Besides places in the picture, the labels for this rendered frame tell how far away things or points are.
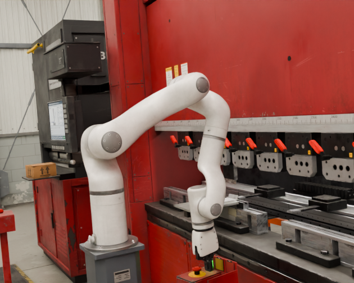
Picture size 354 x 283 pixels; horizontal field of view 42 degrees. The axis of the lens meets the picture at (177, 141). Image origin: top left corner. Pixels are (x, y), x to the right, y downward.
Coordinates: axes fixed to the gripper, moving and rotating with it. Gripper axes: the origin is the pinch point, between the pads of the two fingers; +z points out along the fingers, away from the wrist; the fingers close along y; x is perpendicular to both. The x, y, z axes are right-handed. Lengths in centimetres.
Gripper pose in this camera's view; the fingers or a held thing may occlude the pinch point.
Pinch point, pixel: (208, 265)
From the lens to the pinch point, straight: 187.6
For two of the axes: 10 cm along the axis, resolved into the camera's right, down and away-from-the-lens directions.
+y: -7.8, 1.8, -6.0
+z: 1.4, 9.8, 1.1
